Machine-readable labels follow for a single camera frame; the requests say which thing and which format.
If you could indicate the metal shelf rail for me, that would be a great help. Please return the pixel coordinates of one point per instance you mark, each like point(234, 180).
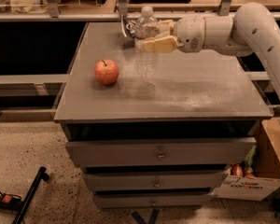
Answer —
point(111, 10)

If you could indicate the grey drawer cabinet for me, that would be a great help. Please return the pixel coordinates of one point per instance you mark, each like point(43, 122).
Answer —
point(191, 96)

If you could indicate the blue chip bag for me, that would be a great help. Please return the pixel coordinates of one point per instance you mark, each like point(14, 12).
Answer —
point(128, 27)

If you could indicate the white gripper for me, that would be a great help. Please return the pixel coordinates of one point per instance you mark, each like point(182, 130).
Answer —
point(190, 33)

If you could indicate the black metal stand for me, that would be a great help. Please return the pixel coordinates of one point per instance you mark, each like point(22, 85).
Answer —
point(19, 205)

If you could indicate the red apple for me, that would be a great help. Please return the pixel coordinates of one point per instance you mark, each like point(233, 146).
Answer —
point(106, 72)

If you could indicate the grey drawer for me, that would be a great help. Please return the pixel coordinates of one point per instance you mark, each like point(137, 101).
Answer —
point(163, 200)
point(155, 180)
point(120, 153)

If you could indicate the cardboard box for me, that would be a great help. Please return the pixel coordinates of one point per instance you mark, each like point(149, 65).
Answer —
point(265, 165)

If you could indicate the clear plastic water bottle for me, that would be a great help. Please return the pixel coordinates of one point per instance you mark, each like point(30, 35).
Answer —
point(146, 27)

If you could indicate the items in cardboard box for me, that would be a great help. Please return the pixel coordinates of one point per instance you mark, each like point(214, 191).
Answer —
point(245, 169)

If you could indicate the orange clamp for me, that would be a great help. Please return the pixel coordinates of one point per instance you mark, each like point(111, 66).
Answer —
point(6, 198)

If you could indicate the middle grey drawer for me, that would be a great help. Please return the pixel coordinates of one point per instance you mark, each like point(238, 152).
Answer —
point(155, 180)

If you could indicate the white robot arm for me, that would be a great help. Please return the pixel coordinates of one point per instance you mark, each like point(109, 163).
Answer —
point(252, 29)

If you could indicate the bottom grey drawer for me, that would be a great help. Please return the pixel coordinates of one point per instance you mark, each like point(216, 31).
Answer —
point(163, 200)

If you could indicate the top grey drawer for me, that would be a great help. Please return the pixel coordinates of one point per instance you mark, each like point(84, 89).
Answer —
point(120, 153)

